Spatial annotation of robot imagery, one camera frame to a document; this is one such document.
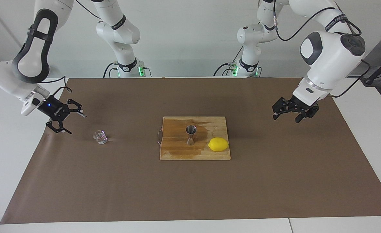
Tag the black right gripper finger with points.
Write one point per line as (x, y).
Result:
(75, 106)
(57, 127)

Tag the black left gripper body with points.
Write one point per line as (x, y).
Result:
(302, 105)

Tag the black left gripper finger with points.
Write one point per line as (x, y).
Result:
(281, 106)
(307, 116)

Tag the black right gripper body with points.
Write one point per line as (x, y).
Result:
(54, 109)

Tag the small clear glass cup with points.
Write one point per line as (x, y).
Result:
(100, 137)

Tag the steel double jigger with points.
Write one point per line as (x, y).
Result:
(190, 134)

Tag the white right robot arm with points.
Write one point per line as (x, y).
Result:
(31, 61)

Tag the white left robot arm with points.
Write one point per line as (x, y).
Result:
(329, 55)

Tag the yellow lemon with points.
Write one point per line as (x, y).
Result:
(218, 144)

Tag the black tripod stand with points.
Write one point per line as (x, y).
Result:
(376, 71)

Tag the wooden cutting board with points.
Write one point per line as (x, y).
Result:
(177, 149)

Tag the brown paper table mat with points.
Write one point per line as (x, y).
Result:
(190, 194)

